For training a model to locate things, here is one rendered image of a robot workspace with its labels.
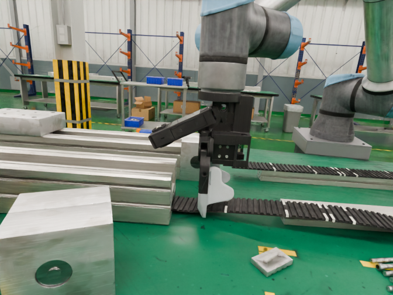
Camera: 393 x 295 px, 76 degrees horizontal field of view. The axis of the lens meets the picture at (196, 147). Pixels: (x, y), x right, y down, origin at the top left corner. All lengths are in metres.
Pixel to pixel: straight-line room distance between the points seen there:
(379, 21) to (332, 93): 0.29
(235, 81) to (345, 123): 0.69
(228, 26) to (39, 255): 0.34
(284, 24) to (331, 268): 0.37
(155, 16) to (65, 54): 5.01
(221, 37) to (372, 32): 0.54
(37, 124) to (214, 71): 0.44
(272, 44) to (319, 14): 8.14
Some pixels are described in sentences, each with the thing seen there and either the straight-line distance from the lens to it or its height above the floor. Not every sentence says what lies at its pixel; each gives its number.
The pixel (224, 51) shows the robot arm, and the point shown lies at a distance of 0.38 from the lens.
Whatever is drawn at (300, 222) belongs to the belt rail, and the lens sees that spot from 0.49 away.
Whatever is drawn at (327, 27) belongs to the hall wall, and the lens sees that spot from 8.59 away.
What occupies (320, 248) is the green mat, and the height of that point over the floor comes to 0.78.
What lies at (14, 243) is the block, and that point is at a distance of 0.29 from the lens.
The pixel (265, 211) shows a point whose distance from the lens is 0.45.
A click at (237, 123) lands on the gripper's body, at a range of 0.40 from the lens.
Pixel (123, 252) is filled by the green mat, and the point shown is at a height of 0.78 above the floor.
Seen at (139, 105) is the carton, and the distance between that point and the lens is 5.70.
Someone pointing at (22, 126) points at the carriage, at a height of 0.89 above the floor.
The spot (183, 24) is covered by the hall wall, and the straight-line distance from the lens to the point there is 8.37.
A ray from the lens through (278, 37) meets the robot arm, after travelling 0.45.
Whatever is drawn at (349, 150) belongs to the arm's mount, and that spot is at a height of 0.81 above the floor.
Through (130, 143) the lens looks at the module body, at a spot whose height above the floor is 0.86.
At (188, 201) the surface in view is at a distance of 0.49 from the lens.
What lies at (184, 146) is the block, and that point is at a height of 0.86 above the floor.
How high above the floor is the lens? 1.02
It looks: 16 degrees down
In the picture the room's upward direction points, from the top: 4 degrees clockwise
